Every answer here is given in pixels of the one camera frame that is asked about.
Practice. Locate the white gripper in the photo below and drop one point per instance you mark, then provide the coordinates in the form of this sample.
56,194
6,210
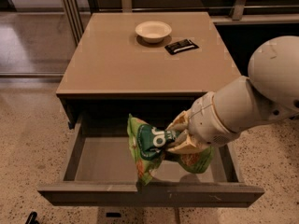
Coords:
206,122

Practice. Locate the green rice chip bag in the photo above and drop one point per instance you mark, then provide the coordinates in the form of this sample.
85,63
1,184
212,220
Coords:
147,146

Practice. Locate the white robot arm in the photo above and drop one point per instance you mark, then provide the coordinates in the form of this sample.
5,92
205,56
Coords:
268,93

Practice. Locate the grey drawer cabinet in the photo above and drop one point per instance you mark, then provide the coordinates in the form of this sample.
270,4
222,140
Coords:
112,61

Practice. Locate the open grey top drawer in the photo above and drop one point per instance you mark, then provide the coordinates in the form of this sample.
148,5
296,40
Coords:
100,171

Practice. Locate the black snack packet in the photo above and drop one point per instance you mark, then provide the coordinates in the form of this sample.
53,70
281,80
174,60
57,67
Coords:
180,46

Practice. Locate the white bowl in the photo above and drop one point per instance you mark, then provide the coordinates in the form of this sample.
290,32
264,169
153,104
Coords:
153,31

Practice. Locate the black object on floor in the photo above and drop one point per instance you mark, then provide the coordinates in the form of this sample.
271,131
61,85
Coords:
32,218

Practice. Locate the metal window frame post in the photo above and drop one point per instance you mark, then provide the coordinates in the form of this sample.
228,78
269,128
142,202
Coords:
74,19

